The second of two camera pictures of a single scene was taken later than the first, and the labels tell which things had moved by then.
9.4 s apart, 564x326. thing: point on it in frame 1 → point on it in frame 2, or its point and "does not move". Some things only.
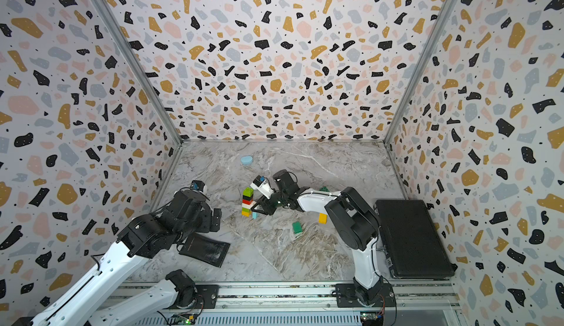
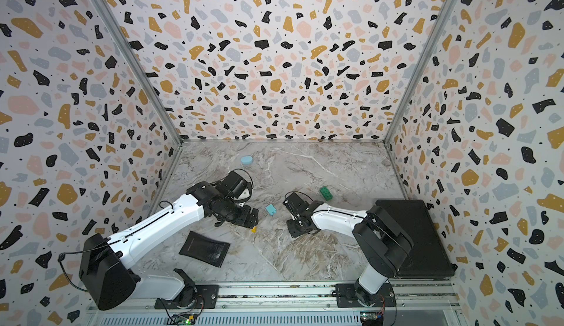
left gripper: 208,225 → 245,219
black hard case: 414,246 does not move
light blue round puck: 247,160 does not move
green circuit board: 186,319 does not move
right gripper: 263,204 → 292,233
